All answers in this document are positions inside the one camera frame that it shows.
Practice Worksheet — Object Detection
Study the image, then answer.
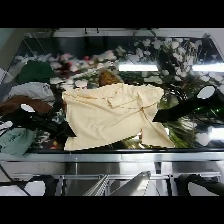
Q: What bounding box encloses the cream shirt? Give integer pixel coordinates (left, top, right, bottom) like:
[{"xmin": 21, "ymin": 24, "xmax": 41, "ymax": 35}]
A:
[{"xmin": 61, "ymin": 82, "xmax": 176, "ymax": 152}]

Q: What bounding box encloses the pale teal garment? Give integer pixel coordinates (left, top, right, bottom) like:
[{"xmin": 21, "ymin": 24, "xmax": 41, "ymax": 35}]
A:
[{"xmin": 0, "ymin": 127, "xmax": 37, "ymax": 157}]

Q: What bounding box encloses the brown garment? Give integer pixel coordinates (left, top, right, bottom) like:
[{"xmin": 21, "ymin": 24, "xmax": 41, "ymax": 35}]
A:
[{"xmin": 0, "ymin": 95, "xmax": 53, "ymax": 117}]

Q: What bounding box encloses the black cable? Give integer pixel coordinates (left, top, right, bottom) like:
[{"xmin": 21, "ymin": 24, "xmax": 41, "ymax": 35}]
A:
[{"xmin": 0, "ymin": 164, "xmax": 32, "ymax": 197}]

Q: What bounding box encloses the grey garment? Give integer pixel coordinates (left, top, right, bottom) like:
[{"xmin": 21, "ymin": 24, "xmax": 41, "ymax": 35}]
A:
[{"xmin": 5, "ymin": 81, "xmax": 56, "ymax": 103}]

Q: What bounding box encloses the dark green garment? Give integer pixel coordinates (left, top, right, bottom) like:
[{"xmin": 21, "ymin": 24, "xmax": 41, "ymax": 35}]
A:
[{"xmin": 17, "ymin": 60, "xmax": 56, "ymax": 85}]

